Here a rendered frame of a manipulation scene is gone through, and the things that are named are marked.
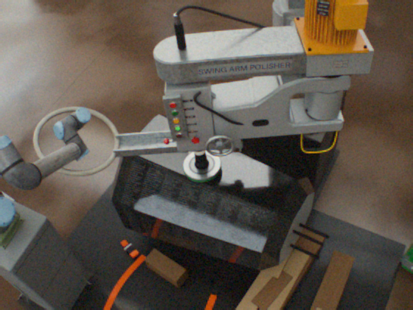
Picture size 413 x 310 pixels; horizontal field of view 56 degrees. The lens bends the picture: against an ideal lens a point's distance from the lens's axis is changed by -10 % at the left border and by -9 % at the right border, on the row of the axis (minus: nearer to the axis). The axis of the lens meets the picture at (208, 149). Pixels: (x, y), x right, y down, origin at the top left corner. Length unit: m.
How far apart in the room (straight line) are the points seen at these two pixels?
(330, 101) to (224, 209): 0.85
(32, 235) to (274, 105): 1.55
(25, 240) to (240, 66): 1.58
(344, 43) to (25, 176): 1.44
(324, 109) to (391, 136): 1.97
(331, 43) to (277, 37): 0.25
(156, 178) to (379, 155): 2.05
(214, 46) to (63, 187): 2.36
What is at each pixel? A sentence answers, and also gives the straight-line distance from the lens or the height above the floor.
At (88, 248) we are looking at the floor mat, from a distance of 3.37.
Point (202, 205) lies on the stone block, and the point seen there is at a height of 0.78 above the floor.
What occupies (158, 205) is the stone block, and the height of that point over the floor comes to 0.70.
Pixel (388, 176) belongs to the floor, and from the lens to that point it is 3.67.
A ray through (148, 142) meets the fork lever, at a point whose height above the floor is 1.12.
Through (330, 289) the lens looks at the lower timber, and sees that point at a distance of 2.92.
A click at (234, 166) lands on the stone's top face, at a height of 0.87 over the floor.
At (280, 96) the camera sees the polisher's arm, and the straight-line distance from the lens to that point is 1.95.
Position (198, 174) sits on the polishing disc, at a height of 0.93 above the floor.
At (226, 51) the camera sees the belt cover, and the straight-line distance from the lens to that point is 1.81.
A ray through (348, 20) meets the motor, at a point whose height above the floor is 1.93.
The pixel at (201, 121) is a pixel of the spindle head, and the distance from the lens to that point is 2.01.
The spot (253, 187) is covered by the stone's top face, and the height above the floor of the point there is 0.87.
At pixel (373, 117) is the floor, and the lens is 4.10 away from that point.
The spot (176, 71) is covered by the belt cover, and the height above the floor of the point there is 1.69.
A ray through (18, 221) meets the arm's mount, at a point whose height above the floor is 0.89.
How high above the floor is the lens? 2.80
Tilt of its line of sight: 49 degrees down
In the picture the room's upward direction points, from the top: 8 degrees counter-clockwise
